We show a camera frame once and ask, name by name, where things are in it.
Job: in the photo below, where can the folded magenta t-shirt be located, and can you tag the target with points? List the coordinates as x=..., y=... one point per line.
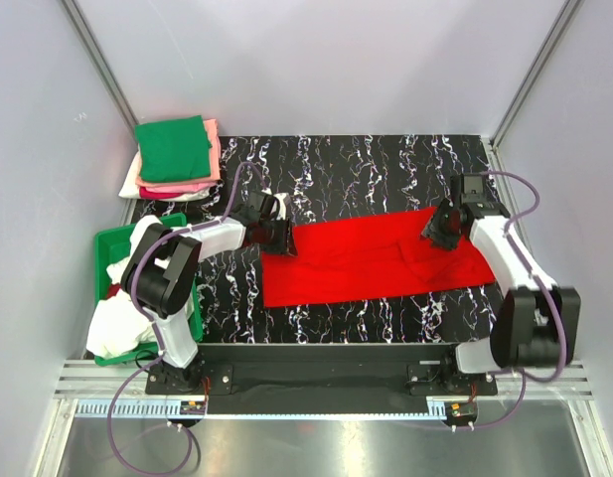
x=171, y=196

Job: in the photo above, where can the folded salmon pink t-shirt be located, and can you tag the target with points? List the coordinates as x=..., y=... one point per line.
x=214, y=154

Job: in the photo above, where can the red t-shirt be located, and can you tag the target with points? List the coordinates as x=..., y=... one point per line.
x=372, y=257

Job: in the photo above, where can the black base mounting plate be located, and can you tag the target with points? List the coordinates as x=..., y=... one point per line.
x=320, y=380

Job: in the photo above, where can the folded green t-shirt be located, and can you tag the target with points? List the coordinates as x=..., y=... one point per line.
x=174, y=147

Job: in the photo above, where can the dark red garment in bin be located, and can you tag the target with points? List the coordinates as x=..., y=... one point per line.
x=112, y=290

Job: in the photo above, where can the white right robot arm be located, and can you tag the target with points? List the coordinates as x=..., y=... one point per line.
x=537, y=323

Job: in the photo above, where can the folded white t-shirt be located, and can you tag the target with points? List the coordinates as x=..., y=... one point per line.
x=129, y=189

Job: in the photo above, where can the green plastic bin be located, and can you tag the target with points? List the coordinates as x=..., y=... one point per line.
x=105, y=248

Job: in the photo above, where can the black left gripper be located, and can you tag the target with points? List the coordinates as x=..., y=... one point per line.
x=286, y=241

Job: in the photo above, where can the aluminium frame rail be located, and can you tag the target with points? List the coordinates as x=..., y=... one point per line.
x=93, y=388

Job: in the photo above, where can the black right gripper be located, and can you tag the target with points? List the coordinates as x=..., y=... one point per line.
x=432, y=232

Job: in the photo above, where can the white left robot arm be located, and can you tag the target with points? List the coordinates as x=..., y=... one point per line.
x=160, y=274

